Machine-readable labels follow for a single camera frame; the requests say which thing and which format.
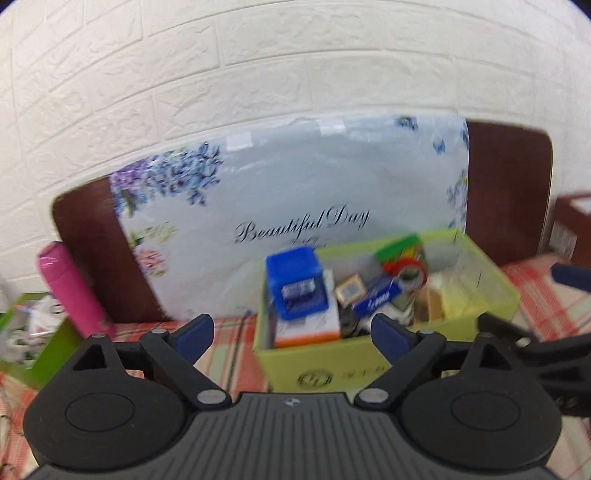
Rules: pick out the yellow green box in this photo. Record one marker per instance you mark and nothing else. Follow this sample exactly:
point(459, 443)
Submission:
point(457, 295)

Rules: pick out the green packet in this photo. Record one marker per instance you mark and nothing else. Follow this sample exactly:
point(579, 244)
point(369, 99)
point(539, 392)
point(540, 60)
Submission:
point(397, 249)

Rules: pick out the plaid bedsheet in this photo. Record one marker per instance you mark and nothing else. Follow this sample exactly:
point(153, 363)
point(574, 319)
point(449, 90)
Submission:
point(226, 355)

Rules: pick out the brown cardboard box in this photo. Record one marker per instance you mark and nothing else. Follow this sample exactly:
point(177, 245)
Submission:
point(572, 217)

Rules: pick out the floral plastic bedding package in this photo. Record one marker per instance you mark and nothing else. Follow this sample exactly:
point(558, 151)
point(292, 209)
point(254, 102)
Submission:
point(277, 194)

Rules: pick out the gold box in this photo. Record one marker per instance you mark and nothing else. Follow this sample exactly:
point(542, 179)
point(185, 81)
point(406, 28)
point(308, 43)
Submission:
point(351, 290)

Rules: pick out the pink insulated bottle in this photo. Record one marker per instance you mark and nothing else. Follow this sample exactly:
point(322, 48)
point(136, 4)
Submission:
point(69, 286)

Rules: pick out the blue plastic box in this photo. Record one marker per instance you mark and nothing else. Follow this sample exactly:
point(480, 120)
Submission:
point(295, 272)

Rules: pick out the bright green cardboard box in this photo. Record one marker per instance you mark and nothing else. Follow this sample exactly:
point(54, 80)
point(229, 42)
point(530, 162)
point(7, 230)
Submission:
point(51, 357)

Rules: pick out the brown wooden headboard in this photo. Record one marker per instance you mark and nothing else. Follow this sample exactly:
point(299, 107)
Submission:
point(508, 194)

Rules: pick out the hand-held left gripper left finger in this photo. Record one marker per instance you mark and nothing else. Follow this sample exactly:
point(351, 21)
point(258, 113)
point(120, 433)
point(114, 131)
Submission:
point(194, 339)

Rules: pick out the blue medicine box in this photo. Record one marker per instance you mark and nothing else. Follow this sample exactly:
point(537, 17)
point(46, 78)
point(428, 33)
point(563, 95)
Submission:
point(376, 297)

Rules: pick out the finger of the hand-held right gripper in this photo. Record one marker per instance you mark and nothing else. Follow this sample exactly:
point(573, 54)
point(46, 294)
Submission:
point(545, 350)
point(572, 277)

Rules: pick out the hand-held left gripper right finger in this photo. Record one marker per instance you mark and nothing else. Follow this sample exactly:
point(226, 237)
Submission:
point(392, 339)

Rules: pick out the red tape roll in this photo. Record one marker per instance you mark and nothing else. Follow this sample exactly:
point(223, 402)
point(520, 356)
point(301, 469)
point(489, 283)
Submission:
point(392, 267)

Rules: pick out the light green cardboard box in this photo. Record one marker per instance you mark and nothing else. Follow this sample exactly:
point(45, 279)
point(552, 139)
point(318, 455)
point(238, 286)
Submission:
point(323, 362)

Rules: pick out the orange white medicine box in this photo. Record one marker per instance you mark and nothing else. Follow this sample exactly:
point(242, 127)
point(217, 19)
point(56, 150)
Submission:
point(314, 330)

